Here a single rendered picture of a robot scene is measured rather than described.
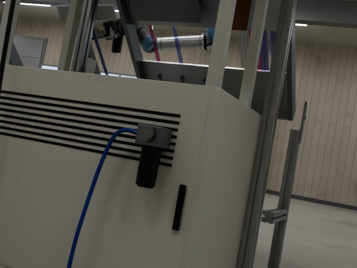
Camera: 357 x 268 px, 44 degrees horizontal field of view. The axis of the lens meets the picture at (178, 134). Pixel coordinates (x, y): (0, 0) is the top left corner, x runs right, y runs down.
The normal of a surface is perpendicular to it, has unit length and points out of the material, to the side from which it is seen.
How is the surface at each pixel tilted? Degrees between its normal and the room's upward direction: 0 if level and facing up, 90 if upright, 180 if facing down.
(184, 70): 137
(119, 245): 90
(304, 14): 90
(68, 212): 90
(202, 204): 90
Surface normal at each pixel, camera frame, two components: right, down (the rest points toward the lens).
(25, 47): -0.29, -0.10
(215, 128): 0.90, 0.14
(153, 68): -0.40, 0.64
